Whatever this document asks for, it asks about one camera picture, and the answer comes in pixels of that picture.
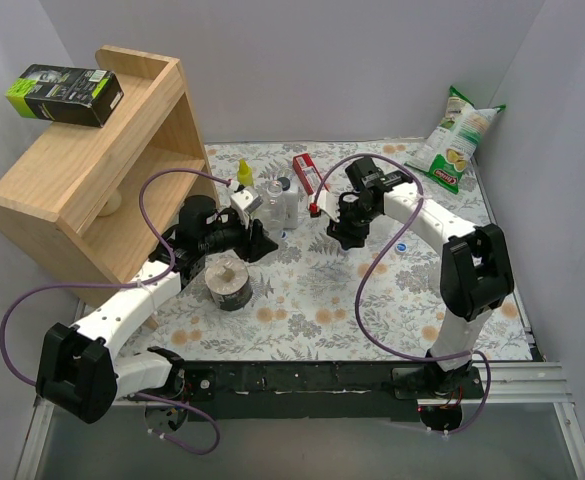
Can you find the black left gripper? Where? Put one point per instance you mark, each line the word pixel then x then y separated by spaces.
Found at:
pixel 248 243

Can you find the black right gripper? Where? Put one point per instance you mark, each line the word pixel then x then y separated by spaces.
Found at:
pixel 347 228

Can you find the clear plastic bottle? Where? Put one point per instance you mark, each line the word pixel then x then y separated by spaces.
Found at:
pixel 274 204

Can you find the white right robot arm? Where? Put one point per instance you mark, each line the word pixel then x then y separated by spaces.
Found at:
pixel 475 269

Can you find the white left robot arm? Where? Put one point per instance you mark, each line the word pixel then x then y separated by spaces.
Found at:
pixel 81 368

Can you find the white bottle black cap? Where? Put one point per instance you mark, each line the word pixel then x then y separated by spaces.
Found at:
pixel 290 197

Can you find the yellow squeeze bottle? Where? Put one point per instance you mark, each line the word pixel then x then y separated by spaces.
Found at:
pixel 245 174

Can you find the floral table mat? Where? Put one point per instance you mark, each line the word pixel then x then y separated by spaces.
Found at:
pixel 302 306

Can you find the red toothpaste box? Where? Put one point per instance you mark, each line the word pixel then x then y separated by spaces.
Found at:
pixel 307 173

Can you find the green chips bag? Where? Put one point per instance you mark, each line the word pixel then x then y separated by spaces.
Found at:
pixel 447 152

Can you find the cream object under shelf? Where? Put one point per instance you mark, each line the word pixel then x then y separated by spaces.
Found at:
pixel 111 205

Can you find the wooden shelf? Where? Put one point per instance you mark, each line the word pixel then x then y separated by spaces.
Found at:
pixel 150 150

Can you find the black green box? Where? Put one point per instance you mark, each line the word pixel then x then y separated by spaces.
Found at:
pixel 84 97

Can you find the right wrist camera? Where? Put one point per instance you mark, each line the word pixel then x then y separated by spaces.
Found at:
pixel 324 202

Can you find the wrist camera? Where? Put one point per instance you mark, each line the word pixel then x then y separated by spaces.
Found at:
pixel 324 202
pixel 245 200

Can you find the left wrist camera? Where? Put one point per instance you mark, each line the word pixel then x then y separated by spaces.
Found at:
pixel 245 200

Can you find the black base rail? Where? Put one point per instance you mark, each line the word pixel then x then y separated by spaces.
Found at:
pixel 242 390

